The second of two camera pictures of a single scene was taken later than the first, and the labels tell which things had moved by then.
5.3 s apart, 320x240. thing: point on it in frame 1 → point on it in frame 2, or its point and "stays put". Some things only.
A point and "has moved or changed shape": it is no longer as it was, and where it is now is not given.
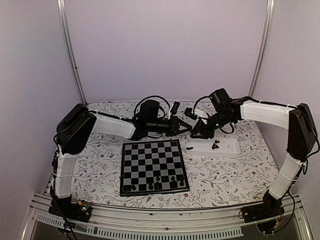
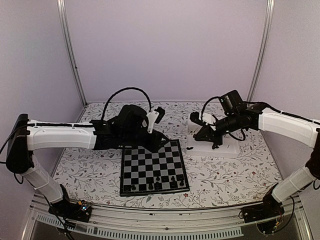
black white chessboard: (152, 167) stays put
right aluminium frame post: (267, 22) stays put
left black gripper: (175, 122) → (154, 145)
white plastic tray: (223, 144) has moved or changed shape
